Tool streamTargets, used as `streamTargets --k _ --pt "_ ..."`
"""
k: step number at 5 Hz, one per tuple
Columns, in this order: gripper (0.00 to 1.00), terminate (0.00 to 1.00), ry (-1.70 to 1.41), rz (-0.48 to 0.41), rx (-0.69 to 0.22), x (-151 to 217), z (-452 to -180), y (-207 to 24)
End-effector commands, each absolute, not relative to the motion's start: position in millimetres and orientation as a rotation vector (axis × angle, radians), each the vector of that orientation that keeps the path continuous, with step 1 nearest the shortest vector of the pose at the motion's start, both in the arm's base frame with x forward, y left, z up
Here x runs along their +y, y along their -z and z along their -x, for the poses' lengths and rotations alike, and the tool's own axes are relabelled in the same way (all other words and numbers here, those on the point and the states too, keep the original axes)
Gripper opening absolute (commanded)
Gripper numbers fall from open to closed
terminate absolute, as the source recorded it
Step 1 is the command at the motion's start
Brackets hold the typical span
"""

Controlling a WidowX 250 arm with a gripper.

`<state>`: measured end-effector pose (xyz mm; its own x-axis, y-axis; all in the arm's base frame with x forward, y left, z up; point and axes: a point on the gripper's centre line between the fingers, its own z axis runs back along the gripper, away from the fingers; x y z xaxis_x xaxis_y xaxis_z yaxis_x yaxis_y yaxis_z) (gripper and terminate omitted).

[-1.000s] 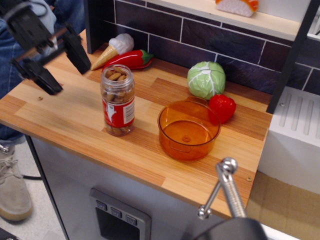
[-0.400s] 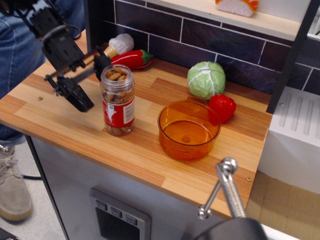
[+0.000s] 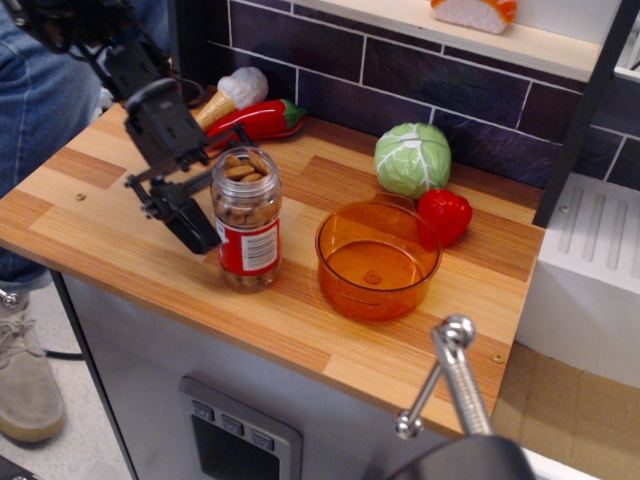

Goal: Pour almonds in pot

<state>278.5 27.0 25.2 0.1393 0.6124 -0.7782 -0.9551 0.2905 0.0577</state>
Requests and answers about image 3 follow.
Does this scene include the red toy chili pepper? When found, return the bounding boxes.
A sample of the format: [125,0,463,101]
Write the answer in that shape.
[206,99,307,149]

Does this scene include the black shelf post right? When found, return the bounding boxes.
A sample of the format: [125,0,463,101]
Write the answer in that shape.
[532,0,639,228]

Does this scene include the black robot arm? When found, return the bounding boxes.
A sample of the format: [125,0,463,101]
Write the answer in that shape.
[4,1,228,254]

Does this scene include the white toy sink unit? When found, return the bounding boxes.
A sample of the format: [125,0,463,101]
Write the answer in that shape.
[516,174,639,387]

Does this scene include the black clamp body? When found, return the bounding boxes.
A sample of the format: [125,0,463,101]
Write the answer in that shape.
[386,435,535,480]

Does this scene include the grey oven control panel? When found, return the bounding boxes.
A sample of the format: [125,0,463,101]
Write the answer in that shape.
[180,377,303,480]

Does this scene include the clear almond jar red label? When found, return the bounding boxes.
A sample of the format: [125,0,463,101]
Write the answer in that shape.
[210,147,282,292]

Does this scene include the orange transparent plastic pot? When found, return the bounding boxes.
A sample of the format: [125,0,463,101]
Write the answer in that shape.
[315,193,441,321]

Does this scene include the black shelf post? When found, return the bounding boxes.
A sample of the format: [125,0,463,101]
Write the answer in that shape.
[167,0,229,89]
[532,0,639,228]

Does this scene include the green toy cabbage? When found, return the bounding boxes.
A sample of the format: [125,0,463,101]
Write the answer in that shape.
[374,123,452,200]

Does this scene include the toy ice cream cone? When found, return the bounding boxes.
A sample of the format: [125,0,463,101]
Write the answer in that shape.
[195,67,269,130]

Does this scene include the toy salmon sushi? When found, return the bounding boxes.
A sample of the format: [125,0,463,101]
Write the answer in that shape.
[430,0,518,34]

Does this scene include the black shelf post left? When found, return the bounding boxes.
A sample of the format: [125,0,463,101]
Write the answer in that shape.
[167,0,229,89]

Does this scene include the beige suede shoe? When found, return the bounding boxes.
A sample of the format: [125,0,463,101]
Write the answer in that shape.
[1,293,65,443]

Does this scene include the person leg blue jeans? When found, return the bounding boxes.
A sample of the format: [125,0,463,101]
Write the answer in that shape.
[1,1,170,297]

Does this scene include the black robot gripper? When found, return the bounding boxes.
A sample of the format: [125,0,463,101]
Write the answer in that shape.
[123,78,246,254]

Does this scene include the light wooden shelf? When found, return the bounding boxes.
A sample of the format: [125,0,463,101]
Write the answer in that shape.
[298,0,601,82]

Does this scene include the red toy strawberry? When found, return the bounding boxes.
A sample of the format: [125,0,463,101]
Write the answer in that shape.
[418,189,473,248]

